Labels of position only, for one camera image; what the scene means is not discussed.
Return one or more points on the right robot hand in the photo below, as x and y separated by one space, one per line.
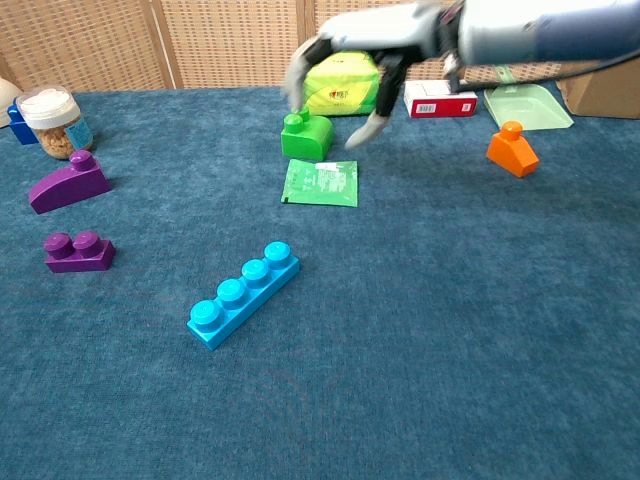
390 30

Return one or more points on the long blue four-stud block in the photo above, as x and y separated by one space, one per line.
235 315

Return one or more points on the small purple two-stud block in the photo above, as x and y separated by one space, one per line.
80 260

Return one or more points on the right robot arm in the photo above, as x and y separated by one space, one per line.
550 35

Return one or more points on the green curved two-stud block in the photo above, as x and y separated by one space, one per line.
305 142

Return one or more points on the orange sloped one-stud block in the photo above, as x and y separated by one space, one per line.
510 155

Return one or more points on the purple sloped one-stud block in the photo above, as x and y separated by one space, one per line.
65 187

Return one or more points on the dark blue building block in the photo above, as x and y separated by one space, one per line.
20 131

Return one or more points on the green yellow tissue pack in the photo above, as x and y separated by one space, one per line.
345 95

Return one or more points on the red and white carton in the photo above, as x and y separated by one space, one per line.
440 106

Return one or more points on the pale green dustpan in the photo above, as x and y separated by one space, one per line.
530 107

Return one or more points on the woven bamboo folding screen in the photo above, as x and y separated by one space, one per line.
225 40

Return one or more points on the green foil sachet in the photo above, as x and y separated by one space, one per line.
320 185

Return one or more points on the brown cardboard box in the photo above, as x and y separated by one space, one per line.
605 95

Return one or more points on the clear jar with white lid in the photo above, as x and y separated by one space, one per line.
50 115

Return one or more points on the blue carpet table cover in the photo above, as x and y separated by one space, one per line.
320 400

